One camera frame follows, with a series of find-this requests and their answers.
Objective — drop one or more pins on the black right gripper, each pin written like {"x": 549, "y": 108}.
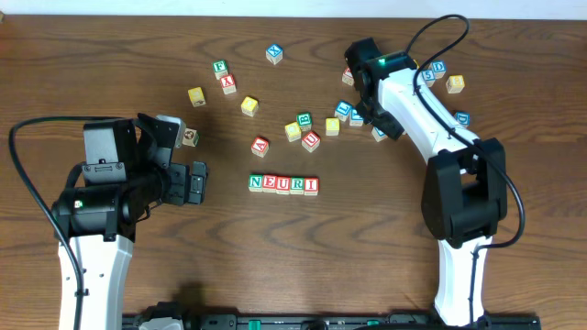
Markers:
{"x": 382, "y": 121}

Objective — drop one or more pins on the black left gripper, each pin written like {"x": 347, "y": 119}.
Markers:
{"x": 179, "y": 184}

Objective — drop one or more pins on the blue P wooden block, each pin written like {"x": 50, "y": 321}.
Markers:
{"x": 377, "y": 134}

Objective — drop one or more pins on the blue T wooden block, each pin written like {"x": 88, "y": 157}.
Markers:
{"x": 355, "y": 120}

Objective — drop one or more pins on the green N wooden block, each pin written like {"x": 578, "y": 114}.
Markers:
{"x": 255, "y": 182}

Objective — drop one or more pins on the red E wooden block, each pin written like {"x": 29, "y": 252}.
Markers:
{"x": 268, "y": 183}

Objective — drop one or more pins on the red i wooden block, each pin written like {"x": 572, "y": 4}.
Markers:
{"x": 311, "y": 186}
{"x": 347, "y": 77}

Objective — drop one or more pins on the red u wooden block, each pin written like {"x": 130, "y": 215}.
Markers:
{"x": 283, "y": 185}
{"x": 311, "y": 141}

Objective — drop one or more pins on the green R wooden block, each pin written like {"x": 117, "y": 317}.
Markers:
{"x": 297, "y": 186}

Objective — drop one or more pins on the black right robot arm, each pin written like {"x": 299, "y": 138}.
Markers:
{"x": 463, "y": 198}

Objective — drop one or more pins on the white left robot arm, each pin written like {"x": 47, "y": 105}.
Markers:
{"x": 99, "y": 223}

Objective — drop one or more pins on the soccer ball J wooden block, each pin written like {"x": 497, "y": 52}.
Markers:
{"x": 190, "y": 137}

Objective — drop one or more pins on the blue L wooden block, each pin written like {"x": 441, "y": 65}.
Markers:
{"x": 343, "y": 111}

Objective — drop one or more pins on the yellow acorn wooden block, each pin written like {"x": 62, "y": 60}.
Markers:
{"x": 196, "y": 96}

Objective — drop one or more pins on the blue 5 wooden block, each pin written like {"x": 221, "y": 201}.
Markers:
{"x": 428, "y": 77}

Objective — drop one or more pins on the blue D wooden block upper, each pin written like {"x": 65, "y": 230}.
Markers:
{"x": 438, "y": 67}

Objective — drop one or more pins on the blue d wooden block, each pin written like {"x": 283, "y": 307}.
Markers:
{"x": 438, "y": 67}
{"x": 463, "y": 118}

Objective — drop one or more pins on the blue D wooden block lower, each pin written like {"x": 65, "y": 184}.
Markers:
{"x": 463, "y": 118}

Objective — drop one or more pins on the yellow 8 wooden block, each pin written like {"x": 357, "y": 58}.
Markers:
{"x": 455, "y": 84}

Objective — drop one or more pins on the green B wooden block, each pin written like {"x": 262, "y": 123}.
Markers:
{"x": 304, "y": 121}

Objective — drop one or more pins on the red A wooden block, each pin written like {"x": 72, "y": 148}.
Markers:
{"x": 260, "y": 147}

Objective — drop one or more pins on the yellow O wooden block left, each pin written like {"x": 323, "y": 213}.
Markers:
{"x": 249, "y": 106}

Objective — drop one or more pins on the red Y wooden block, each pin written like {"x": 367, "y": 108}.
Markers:
{"x": 228, "y": 84}

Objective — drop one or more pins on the yellow C wooden block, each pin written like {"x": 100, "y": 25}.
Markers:
{"x": 293, "y": 131}

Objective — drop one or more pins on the green F wooden block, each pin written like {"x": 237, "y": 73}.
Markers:
{"x": 220, "y": 69}

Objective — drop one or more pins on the blue X wooden block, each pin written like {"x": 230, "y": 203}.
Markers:
{"x": 274, "y": 54}

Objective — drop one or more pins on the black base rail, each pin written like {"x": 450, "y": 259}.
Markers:
{"x": 168, "y": 315}

